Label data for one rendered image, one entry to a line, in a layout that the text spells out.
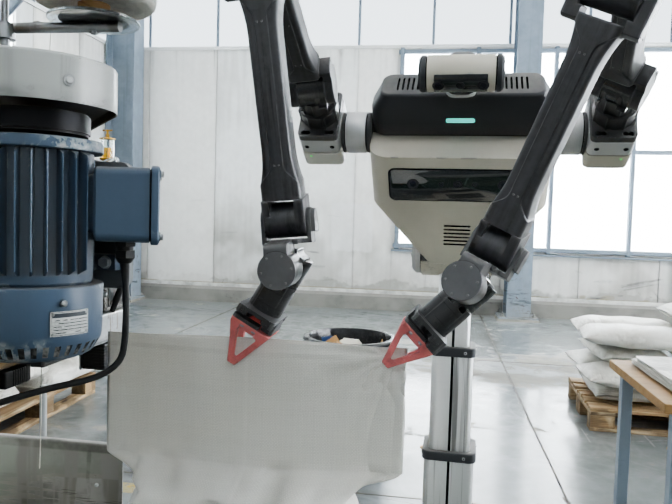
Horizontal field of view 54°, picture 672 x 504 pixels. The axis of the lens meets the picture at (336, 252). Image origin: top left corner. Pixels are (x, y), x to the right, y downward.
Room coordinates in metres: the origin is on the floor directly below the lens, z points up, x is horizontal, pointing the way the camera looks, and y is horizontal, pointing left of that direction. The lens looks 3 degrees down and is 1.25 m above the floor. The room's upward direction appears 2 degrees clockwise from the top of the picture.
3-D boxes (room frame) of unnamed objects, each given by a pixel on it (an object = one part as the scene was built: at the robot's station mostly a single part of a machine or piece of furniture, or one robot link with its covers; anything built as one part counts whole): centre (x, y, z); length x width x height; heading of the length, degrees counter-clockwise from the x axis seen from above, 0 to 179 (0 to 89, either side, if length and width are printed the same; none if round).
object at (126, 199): (0.80, 0.25, 1.25); 0.10 x 0.08 x 0.12; 17
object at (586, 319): (4.47, -1.99, 0.56); 0.66 x 0.42 x 0.13; 76
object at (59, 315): (0.76, 0.35, 1.21); 0.15 x 0.15 x 0.25
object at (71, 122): (0.76, 0.35, 1.35); 0.12 x 0.12 x 0.04
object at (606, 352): (4.31, -1.91, 0.44); 0.66 x 0.43 x 0.13; 172
